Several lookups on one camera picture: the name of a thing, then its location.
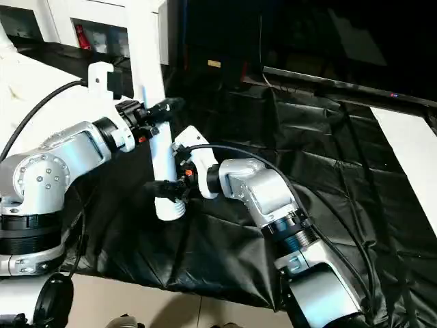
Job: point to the white plastic table leg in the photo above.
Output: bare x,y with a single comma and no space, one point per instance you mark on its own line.
164,160
5,41
136,73

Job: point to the white plastic table top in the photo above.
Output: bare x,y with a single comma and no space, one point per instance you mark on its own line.
34,85

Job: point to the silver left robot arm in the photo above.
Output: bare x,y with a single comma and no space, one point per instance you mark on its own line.
44,177

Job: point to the small tan label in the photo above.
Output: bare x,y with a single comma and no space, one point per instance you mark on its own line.
213,64

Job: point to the red bottle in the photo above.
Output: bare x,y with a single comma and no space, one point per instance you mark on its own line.
82,36

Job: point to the white glass-door cabinet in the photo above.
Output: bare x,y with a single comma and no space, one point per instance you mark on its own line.
58,20

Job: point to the black work mat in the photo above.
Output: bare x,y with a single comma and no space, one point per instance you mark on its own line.
307,136

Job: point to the dark low shelf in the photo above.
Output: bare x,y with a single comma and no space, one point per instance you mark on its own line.
341,83

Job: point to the white flat board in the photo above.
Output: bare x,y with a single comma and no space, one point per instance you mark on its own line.
409,147

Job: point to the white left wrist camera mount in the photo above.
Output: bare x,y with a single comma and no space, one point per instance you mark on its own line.
99,89

